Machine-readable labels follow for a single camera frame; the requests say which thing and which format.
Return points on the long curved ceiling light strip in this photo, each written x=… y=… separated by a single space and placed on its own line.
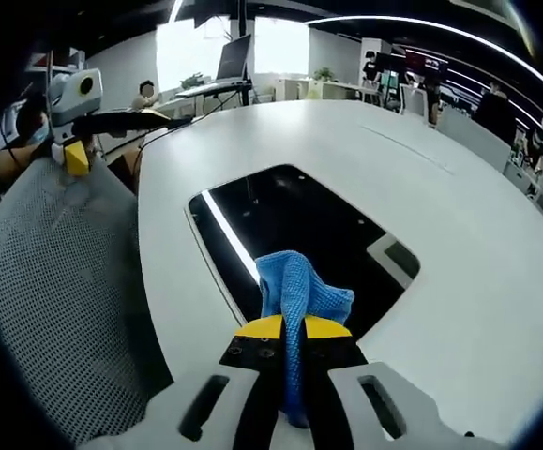
x=440 y=29

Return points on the white mesh office chair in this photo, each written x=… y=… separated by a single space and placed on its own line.
x=64 y=290

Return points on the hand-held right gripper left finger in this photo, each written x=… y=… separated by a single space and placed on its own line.
x=191 y=403

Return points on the small green potted plant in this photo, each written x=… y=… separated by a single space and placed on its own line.
x=323 y=74

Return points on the leafy green potted plant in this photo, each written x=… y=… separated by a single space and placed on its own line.
x=192 y=81

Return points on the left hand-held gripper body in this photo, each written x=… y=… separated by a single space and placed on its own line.
x=76 y=94

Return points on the black glossy table inset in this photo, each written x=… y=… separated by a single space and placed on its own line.
x=308 y=225

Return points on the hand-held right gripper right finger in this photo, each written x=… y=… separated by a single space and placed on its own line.
x=346 y=398

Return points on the red wall screen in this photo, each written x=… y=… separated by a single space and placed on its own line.
x=426 y=63

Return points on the blue cleaning cloth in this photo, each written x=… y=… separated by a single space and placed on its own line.
x=294 y=300

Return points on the white low cabinet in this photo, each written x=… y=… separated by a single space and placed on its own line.
x=318 y=90

